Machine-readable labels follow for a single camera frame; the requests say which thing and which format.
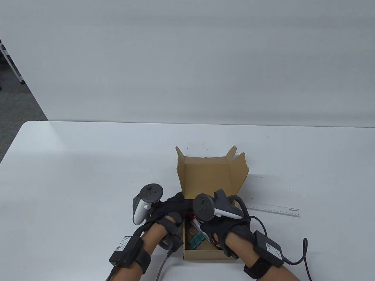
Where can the person's right hand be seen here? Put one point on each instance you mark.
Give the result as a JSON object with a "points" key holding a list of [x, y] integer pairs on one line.
{"points": [[222, 229]]}

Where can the person's left hand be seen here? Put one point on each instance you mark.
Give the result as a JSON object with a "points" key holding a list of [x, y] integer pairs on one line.
{"points": [[170, 210]]}

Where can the pile of coloured binder clips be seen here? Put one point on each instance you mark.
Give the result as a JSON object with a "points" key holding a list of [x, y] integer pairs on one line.
{"points": [[197, 240]]}

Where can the brown cardboard mailer box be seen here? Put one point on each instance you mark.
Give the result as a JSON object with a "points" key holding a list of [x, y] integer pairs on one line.
{"points": [[205, 175]]}

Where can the clear plastic ruler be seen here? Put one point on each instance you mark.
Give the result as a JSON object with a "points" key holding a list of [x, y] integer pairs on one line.
{"points": [[275, 210]]}

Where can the person's left forearm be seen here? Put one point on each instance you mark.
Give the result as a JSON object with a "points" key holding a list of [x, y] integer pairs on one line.
{"points": [[153, 237]]}

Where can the person's right forearm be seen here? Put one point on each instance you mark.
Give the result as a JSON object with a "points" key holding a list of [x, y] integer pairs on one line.
{"points": [[238, 247]]}

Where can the white grey handheld controller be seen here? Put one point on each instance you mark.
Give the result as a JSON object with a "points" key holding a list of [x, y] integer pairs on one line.
{"points": [[140, 212], [205, 206]]}

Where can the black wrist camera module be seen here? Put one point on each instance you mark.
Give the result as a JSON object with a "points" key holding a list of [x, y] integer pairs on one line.
{"points": [[172, 243]]}

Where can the white metal rack frame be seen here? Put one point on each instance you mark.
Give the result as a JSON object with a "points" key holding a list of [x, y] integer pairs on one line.
{"points": [[11, 62]]}

